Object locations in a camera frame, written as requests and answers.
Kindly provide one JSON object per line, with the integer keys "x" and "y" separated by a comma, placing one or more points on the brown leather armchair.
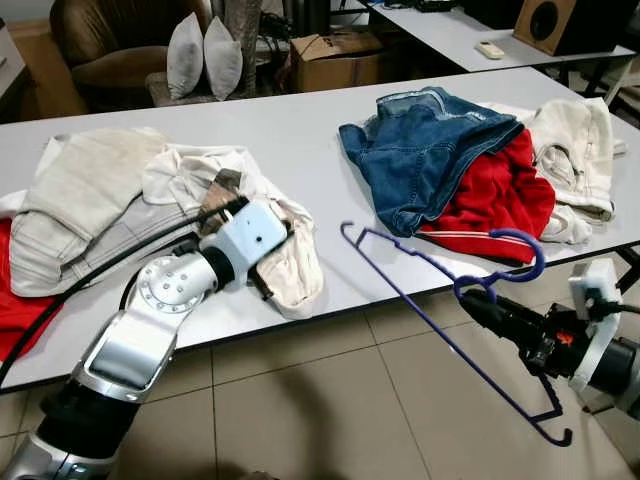
{"x": 110, "y": 40}

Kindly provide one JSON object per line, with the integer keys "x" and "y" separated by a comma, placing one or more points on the cream shirt with plaid trim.
{"x": 295, "y": 265}

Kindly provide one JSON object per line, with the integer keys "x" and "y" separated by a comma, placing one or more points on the white remote control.
{"x": 490, "y": 49}

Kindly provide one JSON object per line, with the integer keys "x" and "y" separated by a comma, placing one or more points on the open cardboard box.
{"x": 340, "y": 65}

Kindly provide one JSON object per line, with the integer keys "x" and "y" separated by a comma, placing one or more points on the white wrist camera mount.
{"x": 250, "y": 235}
{"x": 595, "y": 285}

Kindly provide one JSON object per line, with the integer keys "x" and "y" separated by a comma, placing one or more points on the wooden speaker box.
{"x": 555, "y": 25}

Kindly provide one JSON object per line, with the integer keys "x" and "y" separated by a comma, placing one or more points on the blue denim shorts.
{"x": 420, "y": 160}

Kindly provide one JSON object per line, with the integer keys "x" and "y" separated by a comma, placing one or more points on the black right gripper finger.
{"x": 495, "y": 307}
{"x": 497, "y": 324}

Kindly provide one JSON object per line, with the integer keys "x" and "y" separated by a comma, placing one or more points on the blue plastic hanger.
{"x": 520, "y": 233}

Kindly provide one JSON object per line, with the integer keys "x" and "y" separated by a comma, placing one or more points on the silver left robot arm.
{"x": 140, "y": 340}

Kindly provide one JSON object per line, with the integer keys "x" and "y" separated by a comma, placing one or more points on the red garment with white stripes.
{"x": 500, "y": 200}

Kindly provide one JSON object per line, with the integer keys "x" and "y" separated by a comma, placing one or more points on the cream jacket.
{"x": 580, "y": 140}

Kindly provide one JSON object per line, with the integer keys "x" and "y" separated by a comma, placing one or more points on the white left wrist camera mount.
{"x": 250, "y": 235}

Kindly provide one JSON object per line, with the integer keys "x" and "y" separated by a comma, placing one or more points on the grey pillow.
{"x": 222, "y": 60}
{"x": 185, "y": 55}

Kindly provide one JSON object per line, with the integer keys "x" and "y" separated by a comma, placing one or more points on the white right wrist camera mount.
{"x": 595, "y": 285}

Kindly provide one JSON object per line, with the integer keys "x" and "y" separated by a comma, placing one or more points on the beige ribbed trousers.
{"x": 90, "y": 190}

